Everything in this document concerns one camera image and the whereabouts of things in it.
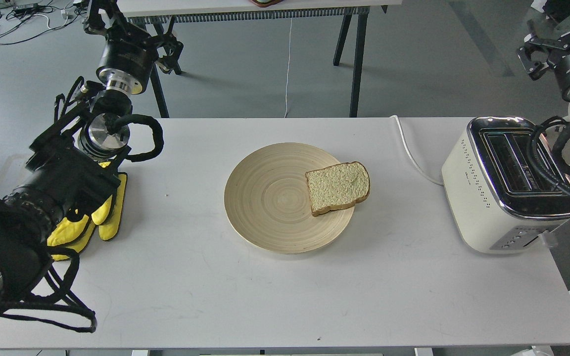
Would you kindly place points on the round bamboo plate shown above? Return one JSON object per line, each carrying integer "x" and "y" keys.
{"x": 267, "y": 200}

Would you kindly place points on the background table with black legs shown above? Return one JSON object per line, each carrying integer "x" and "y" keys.
{"x": 158, "y": 12}

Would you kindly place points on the cream and chrome toaster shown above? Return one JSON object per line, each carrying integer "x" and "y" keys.
{"x": 500, "y": 203}

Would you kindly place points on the slice of bread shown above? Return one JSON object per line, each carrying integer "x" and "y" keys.
{"x": 337, "y": 187}

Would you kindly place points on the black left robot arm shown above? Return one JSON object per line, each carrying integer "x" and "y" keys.
{"x": 36, "y": 279}

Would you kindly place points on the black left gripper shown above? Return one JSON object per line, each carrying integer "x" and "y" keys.
{"x": 63, "y": 179}

